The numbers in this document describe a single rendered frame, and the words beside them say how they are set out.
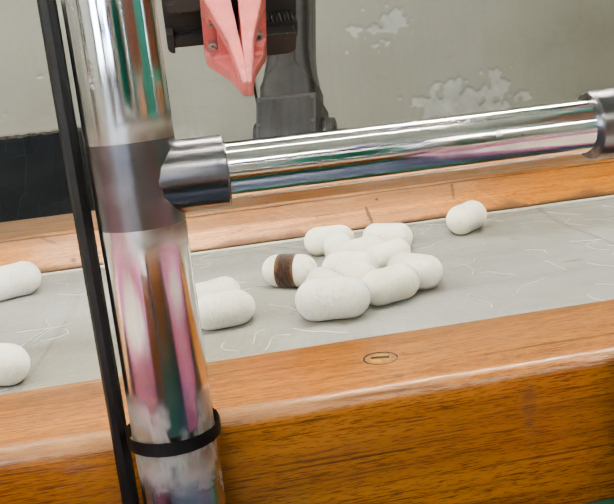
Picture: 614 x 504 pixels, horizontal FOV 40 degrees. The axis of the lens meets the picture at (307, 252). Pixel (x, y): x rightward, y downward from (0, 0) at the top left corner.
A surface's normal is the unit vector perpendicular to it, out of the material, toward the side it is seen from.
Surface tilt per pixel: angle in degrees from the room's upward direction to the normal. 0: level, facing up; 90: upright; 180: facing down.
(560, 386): 90
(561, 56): 90
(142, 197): 90
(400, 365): 0
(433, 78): 90
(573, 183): 45
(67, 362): 0
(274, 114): 65
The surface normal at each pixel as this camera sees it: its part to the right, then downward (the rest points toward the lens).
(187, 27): 0.18, 0.78
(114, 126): 0.00, 0.22
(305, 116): -0.25, -0.19
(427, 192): 0.04, -0.54
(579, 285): -0.11, -0.97
